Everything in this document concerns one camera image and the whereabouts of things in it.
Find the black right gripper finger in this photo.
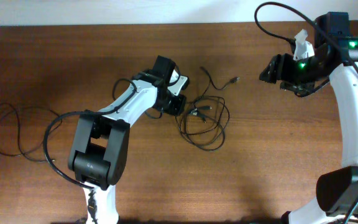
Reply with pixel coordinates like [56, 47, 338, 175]
[280, 81, 314, 96]
[259, 55, 281, 83]

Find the short thin black usb cable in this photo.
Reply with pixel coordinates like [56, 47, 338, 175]
[200, 66, 241, 100]

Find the black usb cables bundle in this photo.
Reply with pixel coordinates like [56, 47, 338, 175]
[175, 95, 231, 152]

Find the long thin black usb cable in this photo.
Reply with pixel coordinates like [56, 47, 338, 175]
[0, 102, 63, 163]

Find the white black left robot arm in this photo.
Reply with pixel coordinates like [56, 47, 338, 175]
[68, 56, 189, 223]

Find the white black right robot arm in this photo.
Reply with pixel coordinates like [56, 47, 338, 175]
[259, 12, 358, 223]

